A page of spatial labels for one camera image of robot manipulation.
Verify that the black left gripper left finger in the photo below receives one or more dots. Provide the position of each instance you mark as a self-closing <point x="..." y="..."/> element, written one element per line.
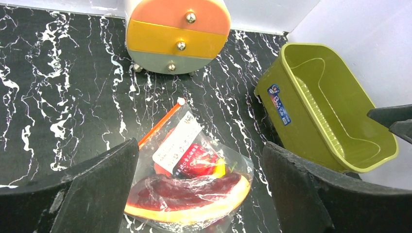
<point x="88" y="197"/>

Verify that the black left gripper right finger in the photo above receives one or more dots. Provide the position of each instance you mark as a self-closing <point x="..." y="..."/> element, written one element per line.
<point x="310" y="198"/>

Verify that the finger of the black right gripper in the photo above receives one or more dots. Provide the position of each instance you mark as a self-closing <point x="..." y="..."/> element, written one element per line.
<point x="397" y="119"/>

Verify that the clear zip top bag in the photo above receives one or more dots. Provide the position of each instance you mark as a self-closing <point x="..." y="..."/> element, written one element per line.
<point x="177" y="130"/>

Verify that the olive green plastic basket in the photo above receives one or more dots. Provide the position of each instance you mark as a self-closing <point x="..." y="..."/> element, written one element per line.
<point x="319" y="110"/>

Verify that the red toy apple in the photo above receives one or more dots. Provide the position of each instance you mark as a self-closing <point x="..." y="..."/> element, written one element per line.
<point x="196" y="161"/>

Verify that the yellow toy banana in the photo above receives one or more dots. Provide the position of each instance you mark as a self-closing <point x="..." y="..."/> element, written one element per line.
<point x="219" y="169"/>

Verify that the round pastel drawer cabinet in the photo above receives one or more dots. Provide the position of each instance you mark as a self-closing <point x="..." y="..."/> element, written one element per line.
<point x="175" y="36"/>

